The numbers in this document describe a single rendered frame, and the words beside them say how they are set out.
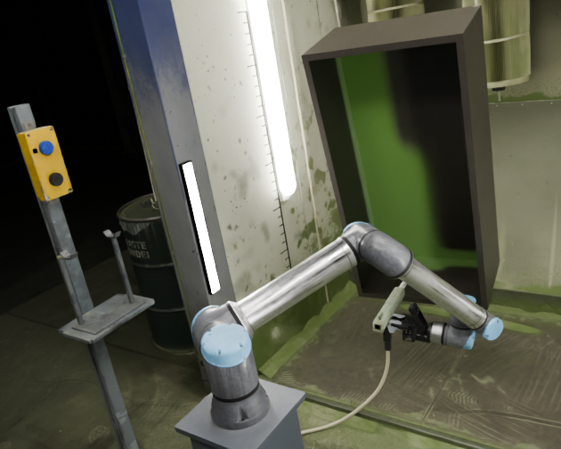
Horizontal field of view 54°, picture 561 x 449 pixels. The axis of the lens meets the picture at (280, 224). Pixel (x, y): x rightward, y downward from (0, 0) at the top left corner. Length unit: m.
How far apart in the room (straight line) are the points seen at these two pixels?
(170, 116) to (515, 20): 1.83
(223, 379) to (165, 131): 1.13
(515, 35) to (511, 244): 1.13
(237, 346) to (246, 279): 1.17
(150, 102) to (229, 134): 0.44
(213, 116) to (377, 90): 0.74
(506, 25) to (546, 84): 0.53
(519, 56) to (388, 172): 0.99
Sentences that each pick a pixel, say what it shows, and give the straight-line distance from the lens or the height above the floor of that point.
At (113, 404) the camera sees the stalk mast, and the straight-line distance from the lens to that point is 2.64.
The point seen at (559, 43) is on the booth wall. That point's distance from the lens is 3.53.
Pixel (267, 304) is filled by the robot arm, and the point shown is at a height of 0.90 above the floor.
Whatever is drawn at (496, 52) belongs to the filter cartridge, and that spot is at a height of 1.44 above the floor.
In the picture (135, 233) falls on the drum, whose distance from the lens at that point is 3.22.
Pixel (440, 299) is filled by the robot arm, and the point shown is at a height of 0.78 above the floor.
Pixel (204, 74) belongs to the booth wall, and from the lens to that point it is 2.55.
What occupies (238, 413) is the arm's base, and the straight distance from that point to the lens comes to 1.76.
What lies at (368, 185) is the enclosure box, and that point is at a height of 0.94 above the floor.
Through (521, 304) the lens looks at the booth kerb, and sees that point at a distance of 3.39.
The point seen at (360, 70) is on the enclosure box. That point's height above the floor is 1.51.
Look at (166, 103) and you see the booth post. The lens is 2.38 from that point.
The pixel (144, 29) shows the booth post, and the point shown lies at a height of 1.82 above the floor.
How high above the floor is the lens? 1.76
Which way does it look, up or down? 20 degrees down
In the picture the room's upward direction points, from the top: 10 degrees counter-clockwise
